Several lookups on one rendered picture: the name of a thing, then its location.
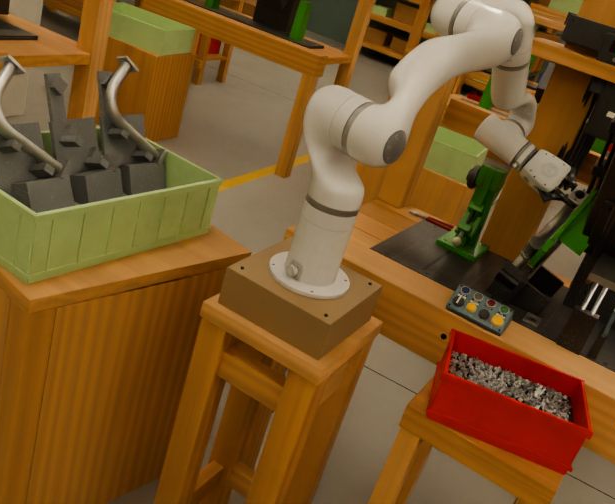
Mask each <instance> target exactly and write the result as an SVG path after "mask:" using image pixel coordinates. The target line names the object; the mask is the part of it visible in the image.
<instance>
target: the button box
mask: <svg viewBox="0 0 615 504"><path fill-rule="evenodd" d="M463 287H467V286H465V285H463V284H459V286H458V287H457V289H456V290H455V292H454V293H453V295H452V296H451V298H450V300H449V301H448V303H447V304H446V307H445V309H447V310H449V311H451V312H453V313H455V314H457V315H459V316H461V317H463V318H465V319H467V320H468V321H470V322H472V323H474V324H476V325H478V326H480V327H482V328H484V329H486V330H488V331H490V332H492V333H494V334H496V335H497V336H499V337H500V336H501V335H502V334H503V332H504V331H505V330H506V329H507V328H508V326H509V324H510V323H511V320H512V317H513V314H514V310H513V309H511V308H509V307H508V309H509V311H508V312H507V313H503V312H501V310H500V308H501V307H502V306H505V305H503V304H501V303H499V302H497V301H495V300H494V299H491V298H489V297H487V296H485V295H483V294H482V296H483V298H482V299H481V300H477V299H475V297H474V296H475V294H476V293H479V292H477V291H475V290H473V289H471V288H469V287H468V288H469V289H470V292H469V293H467V294H466V293H463V292H462V288H463ZM456 296H461V297H463V299H464V303H463V304H462V305H461V306H457V305H455V304H454V302H453V299H454V297H456ZM488 300H494V301H495V303H496V304H495V305H494V306H489V305H488V304H487V301H488ZM468 303H474V304H475V305H476V310H475V311H474V312H469V311H468V310H467V309H466V306H467V304H468ZM482 309H486V310H488V311H489V317H488V318H486V319H483V318H481V317H480V316H479V312H480V310H482ZM494 315H500V316H501V317H502V318H503V320H504V322H503V324H502V325H501V326H495V325H493V324H492V322H491V319H492V317H493V316H494Z"/></svg>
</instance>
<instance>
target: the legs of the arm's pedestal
mask: <svg viewBox="0 0 615 504"><path fill-rule="evenodd" d="M373 340H374V338H373V339H372V340H371V341H370V342H369V343H367V344H366V345H365V346H364V347H363V348H362V349H360V350H359V351H358V352H357V353H356V354H354V355H353V356H352V357H351V358H350V359H348V360H347V361H346V362H345V363H344V364H342V365H341V366H340V367H339V368H338V369H336V370H335V371H334V372H333V373H332V374H331V375H329V376H328V377H327V378H326V379H325V380H323V381H322V382H321V383H320V384H319V385H315V384H314V383H312V382H310V381H309V380H307V379H305V378H304V377H302V376H300V375H298V374H297V373H295V372H293V371H292V370H290V369H289V372H288V375H287V377H285V376H283V375H282V374H280V373H278V372H277V371H275V370H273V369H272V368H271V365H272V362H273V359H272V358H270V357H268V356H267V355H265V354H263V353H262V352H260V351H258V350H256V349H255V348H253V347H251V346H250V345H248V344H246V343H245V342H243V341H241V340H240V339H238V338H236V337H235V336H233V335H231V334H230V333H228V332H226V331H225V330H223V329H221V328H220V327H218V326H216V325H214V324H213V323H211V322H209V321H208V320H206V319H204V318H203V317H202V319H201V323H200V327H199V330H198V334H197V338H196V342H195V346H194V350H193V354H192V357H191V361H190V365H189V369H188V373H187V377H186V381H185V384H184V388H183V392H182V396H181V400H180V404H179V408H178V411H177V415H176V419H175V423H174V427H173V431H172V435H171V438H170V442H169V446H168V450H167V454H166V458H165V462H164V466H163V469H162V473H161V477H160V481H159V485H158V489H157V493H156V496H155V500H154V504H228V501H229V498H230V495H231V491H232V489H233V490H235V491H236V492H237V493H239V494H240V495H242V496H243V497H245V498H246V502H245V504H311V502H312V499H313V497H314V494H315V491H316V489H317V486H318V484H319V481H320V478H321V476H322V473H323V471H324V468H325V465H326V463H327V460H328V458H329V455H330V452H331V450H332V447H333V445H334V442H335V439H336V437H337V434H338V431H339V429H340V426H341V424H342V421H343V418H344V416H345V413H346V411H347V408H348V405H349V403H350V400H351V398H352V395H353V392H354V390H355V387H356V385H357V382H358V379H359V377H360V374H361V371H362V369H363V366H364V364H365V361H366V358H367V356H368V353H369V351H370V348H371V345H372V343H373ZM225 381H227V382H228V383H230V384H231V387H230V390H229V394H228V397H227V401H226V404H225V407H224V411H223V414H222V418H221V421H220V425H219V428H218V431H217V435H216V438H215V442H214V445H213V448H212V452H211V455H210V459H209V462H208V465H207V466H206V467H204V468H203V469H202V470H201V471H200V468H201V465H202V461H203V458H204V454H205V451H206V447H207V444H208V440H209V437H210V433H211V430H212V427H213V423H214V420H215V416H216V413H217V409H218V406H219V402H220V399H221V395H222V392H223V388H224V385H225ZM259 403H262V404H263V405H265V406H267V407H268V408H270V409H271V410H273V411H274V412H275V414H274V417H273V420H272V423H271V426H270V429H269V432H268V435H267V438H266V441H265V444H264V447H263V450H262V453H261V456H260V459H259V462H258V465H257V468H256V471H254V470H253V469H251V468H250V467H248V466H247V465H245V464H244V463H242V462H241V460H242V457H243V454H244V450H245V447H246V444H247V441H248V438H249V435H250V432H251V428H252V425H253V422H254V419H255V416H256V413H257V410H258V406H259Z"/></svg>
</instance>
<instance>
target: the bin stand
mask: <svg viewBox="0 0 615 504"><path fill-rule="evenodd" d="M434 376H435V375H434ZM434 376H433V377H432V379H431V380H430V381H429V382H428V383H427V384H426V385H425V386H424V387H423V388H422V389H421V390H420V391H419V393H418V394H417V395H416V396H415V397H414V398H413V399H412V400H411V401H410V402H409V403H408V404H407V406H406V408H405V411H404V413H403V415H402V418H401V420H400V422H399V426H400V430H399V432H398V434H397V437H396V439H395V441H394V444H393V446H392V448H391V451H390V453H389V455H388V458H387V460H386V462H385V465H384V467H383V469H382V472H381V474H380V476H379V479H378V481H377V483H376V486H375V488H374V490H373V493H372V495H371V497H370V500H369V502H368V504H407V502H408V499H409V497H410V495H411V493H412V491H413V488H414V486H415V484H416V482H417V480H418V478H419V475H420V473H421V471H422V469H423V467H424V464H425V462H426V460H427V458H428V456H429V454H430V451H431V449H432V447H435V448H436V449H438V450H440V451H441V452H443V453H445V454H446V455H448V456H450V457H451V458H453V459H455V460H456V461H458V462H460V463H461V464H463V465H464V466H466V467H468V468H469V469H471V470H473V471H474V472H476V473H478V474H479V475H481V476H483V477H484V478H486V479H488V480H489V481H491V482H493V483H494V484H496V485H498V486H499V487H501V488H503V489H504V490H506V491H508V492H509V493H511V494H512V495H514V496H516V499H515V500H514V502H513V504H551V502H552V500H553V498H554V497H555V495H556V493H557V491H558V488H559V486H560V483H561V481H562V478H563V476H564V475H562V474H560V473H558V472H555V471H553V470H550V469H548V468H546V467H543V466H541V465H538V464H536V463H534V462H531V461H529V460H526V459H524V458H522V457H519V456H517V455H514V454H512V453H510V452H507V451H505V450H502V449H500V448H498V447H495V446H493V445H490V444H488V443H486V442H483V441H481V440H478V439H476V438H474V437H471V436H469V435H466V434H464V433H462V432H459V431H457V430H454V429H452V428H450V427H447V426H445V425H442V424H440V423H438V422H435V421H433V420H430V419H428V418H427V417H426V415H427V412H426V409H427V408H428V403H429V399H430V394H431V390H432V385H433V381H434Z"/></svg>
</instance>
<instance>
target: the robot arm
mask: <svg viewBox="0 0 615 504"><path fill-rule="evenodd" d="M430 20H431V25H432V27H433V29H434V30H435V31H436V32H437V33H438V34H439V35H440V36H442V37H437V38H432V39H429V40H427V41H425V42H423V43H421V44H419V45H418V46H417V47H416V48H414V49H413V50H412V51H411V52H409V53H408V54H407V55H406V56H405V57H404V58H403V59H402V60H400V61H399V63H398V64H397V65H396V66H395V67H394V69H393V70H392V72H391V74H390V77H389V81H388V89H389V95H390V98H391V99H390V100H389V101H388V102H387V103H385V104H378V103H376V102H374V101H372V100H370V99H368V98H366V97H364V96H362V95H360V94H358V93H356V92H354V91H352V90H350V89H348V88H345V87H342V86H339V85H328V86H324V87H322V88H320V89H318V90H317V91H316V92H315V93H314V94H313V95H312V96H311V98H310V100H309V101H308V103H307V106H306V108H305V112H304V117H303V130H304V137H305V141H306V146H307V150H308V154H309V158H310V163H311V170H312V173H311V180H310V183H309V186H308V190H307V193H306V196H305V200H304V203H303V206H302V210H301V213H300V216H299V219H298V223H297V226H296V229H295V233H294V236H293V239H292V242H291V246H290V249H289V251H288V252H281V253H278V254H276V255H274V256H273V257H272V258H271V259H270V262H269V267H268V269H269V272H270V274H271V275H272V277H273V278H274V279H275V280H276V281H277V282H278V283H279V284H281V285H282V286H284V287H285V288H287V289H289V290H291V291H292V292H295V293H297V294H300V295H303V296H306V297H310V298H315V299H336V298H340V297H342V296H344V295H345V294H346V293H347V291H348V289H349V286H350V282H349V279H348V277H347V275H346V274H345V273H344V272H343V271H342V270H341V269H340V265H341V262H342V259H343V256H344V253H345V250H346V247H347V244H348V241H349V239H350V236H351V233H352V230H353V227H354V224H355V221H356V218H357V215H358V212H359V209H360V207H361V204H362V200H363V197H364V186H363V183H362V181H361V179H360V177H359V175H358V173H357V171H356V169H355V167H354V165H353V163H352V160H351V158H353V159H355V160H357V161H358V162H360V163H362V164H364V165H366V166H370V167H375V168H382V167H386V166H389V165H391V164H392V163H394V162H395V161H396V160H397V159H398V158H399V157H400V156H401V155H402V153H403V151H404V150H405V147H406V145H407V142H408V139H409V136H410V132H411V129H412V126H413V123H414V120H415V118H416V115H417V114H418V112H419V110H420V109H421V107H422V106H423V104H424V103H425V102H426V100H427V99H428V98H429V97H430V96H431V95H432V94H433V93H434V92H436V91H437V90H438V89H439V88H440V87H441V86H443V85H444V84H445V83H446V82H447V81H449V80H450V79H452V78H454V77H456V76H459V75H462V74H465V73H470V72H476V71H481V70H486V69H490V68H492V78H491V91H490V94H491V100H492V103H493V105H494V106H495V107H496V108H498V109H500V110H509V115H508V117H507V118H506V119H505V120H501V119H500V118H499V117H497V116H496V115H495V114H491V115H489V116H488V117H487V118H486V119H485V120H484V121H483V122H482V123H481V124H480V126H479V127H478V129H477V130H476V132H475V134H474V138H475V139H476V140H477V141H478V142H479V143H481V144H482V145H483V146H485V147H486V148H487V149H488V150H490V151H491V152H492V153H493V154H495V155H496V156H497V157H499V158H500V159H501V160H502V161H504V162H505V163H506V164H508V165H509V166H510V167H511V168H512V169H514V170H515V171H518V170H519V169H520V170H519V172H520V173H519V174H520V176H521V177H522V178H523V179H524V180H525V181H526V183H527V184H528V185H529V186H531V187H532V188H533V189H534V190H535V191H536V192H537V193H539V194H540V196H541V198H542V200H543V202H548V201H551V200H558V201H563V202H564V203H565V204H566V205H568V206H569V207H572V208H573V209H574V208H575V207H576V206H577V205H576V204H574V203H573V202H572V201H570V200H569V199H568V198H567V197H568V196H569V194H566V195H565V194H564V193H563V192H562V191H561V190H560V189H559V188H558V185H559V184H560V183H563V184H565V185H566V186H568V187H569V188H571V192H572V191H573V190H574V189H575V188H576V187H577V186H578V185H577V184H576V183H577V182H576V180H575V170H576V168H575V167H571V166H569V165H568V164H567V163H565V162H564V161H562V160H561V159H559V158H558V157H556V156H554V155H553V154H551V153H549V152H547V151H545V150H543V149H540V150H536V149H537V147H536V146H535V145H534V144H533V143H531V142H530V141H529V140H527V139H526V137H527V136H528V135H529V134H530V132H531V131H532V129H533V127H534V124H535V119H536V112H537V102H536V99H535V97H534V96H533V95H532V94H531V93H529V92H528V91H526V86H527V79H528V72H529V65H530V58H531V51H532V43H533V35H534V26H535V20H534V15H533V12H532V10H531V8H530V7H529V5H528V4H527V3H525V2H524V1H522V0H437V1H436V2H435V4H434V5H433V7H432V10H431V14H430ZM350 157H351V158H350ZM568 173H569V176H568ZM550 194H552V195H550Z"/></svg>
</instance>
